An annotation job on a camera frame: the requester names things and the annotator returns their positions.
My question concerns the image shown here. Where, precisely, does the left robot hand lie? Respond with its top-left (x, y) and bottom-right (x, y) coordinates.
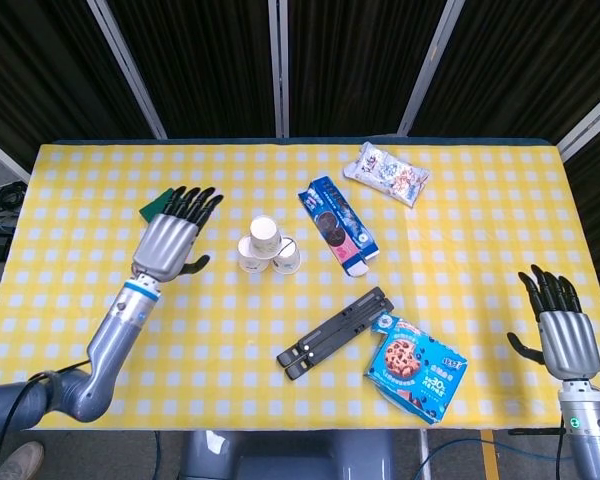
top-left (131, 185), bottom-right (225, 284)

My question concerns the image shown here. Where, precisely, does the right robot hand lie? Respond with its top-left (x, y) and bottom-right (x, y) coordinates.
top-left (507, 263), bottom-right (600, 384)

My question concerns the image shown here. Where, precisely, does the white paper cup green flower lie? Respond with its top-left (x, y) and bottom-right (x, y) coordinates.
top-left (237, 234), bottom-right (271, 274)

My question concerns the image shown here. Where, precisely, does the white paper cup leaf print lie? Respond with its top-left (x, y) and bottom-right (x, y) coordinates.
top-left (248, 214), bottom-right (283, 261)

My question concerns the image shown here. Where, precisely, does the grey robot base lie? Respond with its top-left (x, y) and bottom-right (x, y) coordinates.
top-left (179, 428), bottom-right (396, 480)

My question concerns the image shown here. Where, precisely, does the yellow checkered tablecloth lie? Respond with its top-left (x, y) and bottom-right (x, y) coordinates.
top-left (0, 142), bottom-right (600, 431)

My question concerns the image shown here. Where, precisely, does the green and yellow sponge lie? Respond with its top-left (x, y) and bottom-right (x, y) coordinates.
top-left (138, 199), bottom-right (169, 222)

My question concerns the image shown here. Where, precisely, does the thin black bar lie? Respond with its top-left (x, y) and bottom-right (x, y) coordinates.
top-left (508, 426), bottom-right (565, 437)

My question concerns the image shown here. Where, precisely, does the white paper cup blue flower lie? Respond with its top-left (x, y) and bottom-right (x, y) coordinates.
top-left (271, 237), bottom-right (302, 275)

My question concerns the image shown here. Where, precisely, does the blue chocolate chip cookie box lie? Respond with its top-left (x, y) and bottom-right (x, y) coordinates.
top-left (363, 313), bottom-right (469, 426)

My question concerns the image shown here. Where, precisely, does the blue sandwich cookie box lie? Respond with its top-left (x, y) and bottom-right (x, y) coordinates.
top-left (297, 175), bottom-right (381, 278)

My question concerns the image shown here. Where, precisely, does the grey table leg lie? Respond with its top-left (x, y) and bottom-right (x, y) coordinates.
top-left (418, 428), bottom-right (432, 480)

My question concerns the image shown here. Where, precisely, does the black folding stand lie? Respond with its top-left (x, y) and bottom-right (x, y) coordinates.
top-left (276, 286), bottom-right (395, 381)

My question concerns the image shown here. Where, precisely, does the white snack bag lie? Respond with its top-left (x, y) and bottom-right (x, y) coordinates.
top-left (342, 141), bottom-right (431, 209)

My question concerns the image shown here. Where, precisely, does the grey shoe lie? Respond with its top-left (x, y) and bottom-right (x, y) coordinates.
top-left (0, 439), bottom-right (46, 480)

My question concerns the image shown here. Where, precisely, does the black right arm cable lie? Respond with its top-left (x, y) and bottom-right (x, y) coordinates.
top-left (551, 414), bottom-right (569, 480)

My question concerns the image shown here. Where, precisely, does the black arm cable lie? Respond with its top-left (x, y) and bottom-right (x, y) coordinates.
top-left (0, 359), bottom-right (92, 480)
top-left (551, 414), bottom-right (569, 480)

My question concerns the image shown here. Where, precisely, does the blue floor cable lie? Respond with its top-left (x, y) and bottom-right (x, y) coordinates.
top-left (417, 437), bottom-right (571, 480)

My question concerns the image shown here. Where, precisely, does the black cable bundle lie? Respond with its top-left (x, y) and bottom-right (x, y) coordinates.
top-left (0, 180), bottom-right (27, 217)

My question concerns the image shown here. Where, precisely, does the white partition post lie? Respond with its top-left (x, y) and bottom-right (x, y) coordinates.
top-left (557, 82), bottom-right (600, 162)
top-left (0, 129), bottom-right (32, 184)
top-left (397, 0), bottom-right (467, 137)
top-left (267, 0), bottom-right (291, 139)
top-left (86, 0), bottom-right (169, 140)

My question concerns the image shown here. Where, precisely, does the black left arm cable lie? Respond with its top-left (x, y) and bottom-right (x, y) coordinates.
top-left (0, 359), bottom-right (92, 480)

